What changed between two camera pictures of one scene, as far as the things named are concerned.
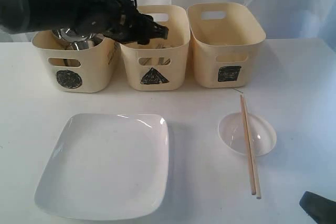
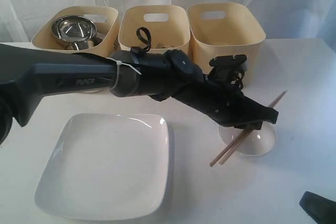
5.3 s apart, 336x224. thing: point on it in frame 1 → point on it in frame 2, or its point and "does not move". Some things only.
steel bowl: x=66 y=34 does not move
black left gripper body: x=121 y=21 → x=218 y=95
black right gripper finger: x=322 y=209 does not move
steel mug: x=84 y=44 does not move
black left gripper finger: x=158 y=31 → x=255 y=110
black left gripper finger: x=143 y=41 → x=255 y=125
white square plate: x=112 y=167 does not move
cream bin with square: x=224 y=39 does not move
